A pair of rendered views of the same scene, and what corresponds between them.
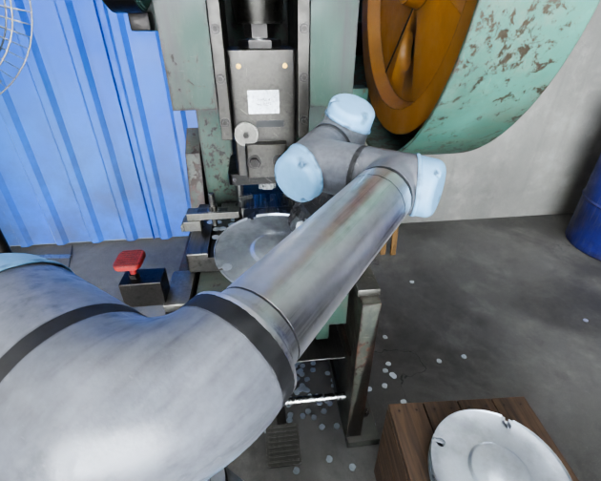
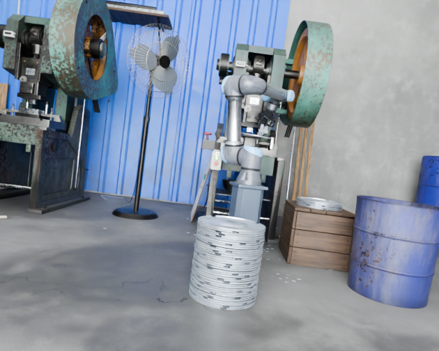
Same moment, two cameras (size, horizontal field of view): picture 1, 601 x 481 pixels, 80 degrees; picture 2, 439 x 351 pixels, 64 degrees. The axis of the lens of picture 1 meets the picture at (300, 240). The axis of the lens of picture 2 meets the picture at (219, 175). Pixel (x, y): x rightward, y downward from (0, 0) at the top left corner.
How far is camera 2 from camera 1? 2.06 m
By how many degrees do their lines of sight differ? 29
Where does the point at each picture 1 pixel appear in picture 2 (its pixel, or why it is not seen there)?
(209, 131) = not seen: hidden behind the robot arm
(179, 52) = not seen: hidden behind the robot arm
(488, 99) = (311, 95)
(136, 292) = (207, 143)
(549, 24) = (320, 79)
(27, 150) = (127, 142)
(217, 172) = not seen: hidden behind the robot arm
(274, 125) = (256, 108)
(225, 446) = (260, 83)
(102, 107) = (168, 129)
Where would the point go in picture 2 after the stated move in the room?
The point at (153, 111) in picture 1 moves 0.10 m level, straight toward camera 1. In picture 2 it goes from (189, 134) to (191, 134)
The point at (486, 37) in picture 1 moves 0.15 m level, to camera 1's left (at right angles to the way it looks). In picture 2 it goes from (306, 80) to (285, 78)
